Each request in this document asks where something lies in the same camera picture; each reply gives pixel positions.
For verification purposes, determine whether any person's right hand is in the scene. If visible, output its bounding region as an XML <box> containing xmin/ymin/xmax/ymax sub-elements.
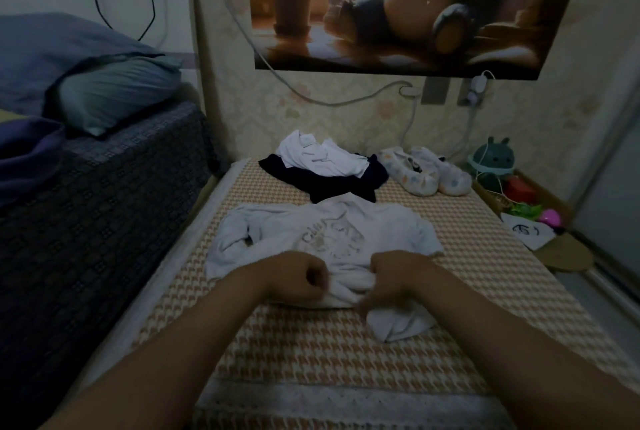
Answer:
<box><xmin>358</xmin><ymin>249</ymin><xmax>441</xmax><ymax>311</ymax></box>

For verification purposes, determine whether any person's left hand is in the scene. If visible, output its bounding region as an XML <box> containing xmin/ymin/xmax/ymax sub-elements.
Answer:
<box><xmin>255</xmin><ymin>251</ymin><xmax>331</xmax><ymax>308</ymax></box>

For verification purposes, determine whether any white printed t-shirt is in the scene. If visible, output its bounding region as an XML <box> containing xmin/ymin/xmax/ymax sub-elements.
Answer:
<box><xmin>205</xmin><ymin>192</ymin><xmax>446</xmax><ymax>344</ymax></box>

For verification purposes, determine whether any black garment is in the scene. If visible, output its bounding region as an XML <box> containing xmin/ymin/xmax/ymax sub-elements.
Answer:
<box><xmin>258</xmin><ymin>152</ymin><xmax>391</xmax><ymax>206</ymax></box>

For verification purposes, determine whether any white polo shirt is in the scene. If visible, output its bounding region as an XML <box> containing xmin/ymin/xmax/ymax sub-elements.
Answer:
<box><xmin>277</xmin><ymin>129</ymin><xmax>371</xmax><ymax>180</ymax></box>

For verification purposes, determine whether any person's right forearm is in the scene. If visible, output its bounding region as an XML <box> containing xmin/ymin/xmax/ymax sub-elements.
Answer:
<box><xmin>410</xmin><ymin>263</ymin><xmax>640</xmax><ymax>430</ymax></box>

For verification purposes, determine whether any person's left forearm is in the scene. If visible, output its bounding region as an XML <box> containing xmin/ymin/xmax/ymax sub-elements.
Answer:
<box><xmin>40</xmin><ymin>269</ymin><xmax>286</xmax><ymax>430</ymax></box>

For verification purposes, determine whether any white printed card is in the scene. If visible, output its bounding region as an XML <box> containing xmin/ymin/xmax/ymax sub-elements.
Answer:
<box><xmin>501</xmin><ymin>212</ymin><xmax>558</xmax><ymax>252</ymax></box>

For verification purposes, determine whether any green toy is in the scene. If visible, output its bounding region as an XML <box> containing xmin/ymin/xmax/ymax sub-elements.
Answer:
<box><xmin>508</xmin><ymin>202</ymin><xmax>544</xmax><ymax>221</ymax></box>

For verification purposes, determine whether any red toy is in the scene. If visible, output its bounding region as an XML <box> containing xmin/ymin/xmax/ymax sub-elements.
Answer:
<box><xmin>503</xmin><ymin>176</ymin><xmax>539</xmax><ymax>204</ymax></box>

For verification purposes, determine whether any teal round bunny lamp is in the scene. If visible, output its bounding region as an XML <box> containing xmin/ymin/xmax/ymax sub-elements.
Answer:
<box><xmin>468</xmin><ymin>136</ymin><xmax>516</xmax><ymax>180</ymax></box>

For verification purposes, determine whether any wooden bedside tray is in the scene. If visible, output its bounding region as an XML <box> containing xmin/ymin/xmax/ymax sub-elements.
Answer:
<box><xmin>472</xmin><ymin>172</ymin><xmax>596</xmax><ymax>273</ymax></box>

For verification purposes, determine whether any dark patterned bed cover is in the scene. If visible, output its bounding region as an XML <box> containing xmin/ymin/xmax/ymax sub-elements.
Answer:
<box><xmin>0</xmin><ymin>99</ymin><xmax>226</xmax><ymax>430</ymax></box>

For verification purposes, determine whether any white charger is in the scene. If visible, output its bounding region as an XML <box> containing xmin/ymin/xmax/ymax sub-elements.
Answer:
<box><xmin>465</xmin><ymin>72</ymin><xmax>491</xmax><ymax>108</ymax></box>

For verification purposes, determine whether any grey sliding door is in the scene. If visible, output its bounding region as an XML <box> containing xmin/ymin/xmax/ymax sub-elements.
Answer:
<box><xmin>570</xmin><ymin>94</ymin><xmax>640</xmax><ymax>306</ymax></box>

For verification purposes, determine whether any grey-green pillow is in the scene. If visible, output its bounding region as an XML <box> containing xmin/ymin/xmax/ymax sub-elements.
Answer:
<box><xmin>55</xmin><ymin>56</ymin><xmax>183</xmax><ymax>138</ymax></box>

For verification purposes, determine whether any blue folded blanket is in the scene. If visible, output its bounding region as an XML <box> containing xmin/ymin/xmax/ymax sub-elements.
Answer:
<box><xmin>0</xmin><ymin>116</ymin><xmax>66</xmax><ymax>208</ymax></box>

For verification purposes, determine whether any blue pillow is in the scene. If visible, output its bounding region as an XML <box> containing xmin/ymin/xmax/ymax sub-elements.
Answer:
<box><xmin>0</xmin><ymin>12</ymin><xmax>161</xmax><ymax>116</ymax></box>

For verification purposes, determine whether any thin white charger cable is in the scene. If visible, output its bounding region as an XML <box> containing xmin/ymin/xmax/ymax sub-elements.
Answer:
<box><xmin>448</xmin><ymin>104</ymin><xmax>491</xmax><ymax>166</ymax></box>

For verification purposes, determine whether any long white cable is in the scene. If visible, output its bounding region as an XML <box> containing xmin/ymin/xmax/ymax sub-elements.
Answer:
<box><xmin>188</xmin><ymin>0</ymin><xmax>421</xmax><ymax>108</ymax></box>

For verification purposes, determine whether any grey wall socket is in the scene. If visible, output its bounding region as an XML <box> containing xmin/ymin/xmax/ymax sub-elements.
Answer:
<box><xmin>420</xmin><ymin>76</ymin><xmax>451</xmax><ymax>106</ymax></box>

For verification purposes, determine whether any cartoon bear wall poster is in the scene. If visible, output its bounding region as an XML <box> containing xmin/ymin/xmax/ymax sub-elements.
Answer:
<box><xmin>245</xmin><ymin>0</ymin><xmax>593</xmax><ymax>80</ymax></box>

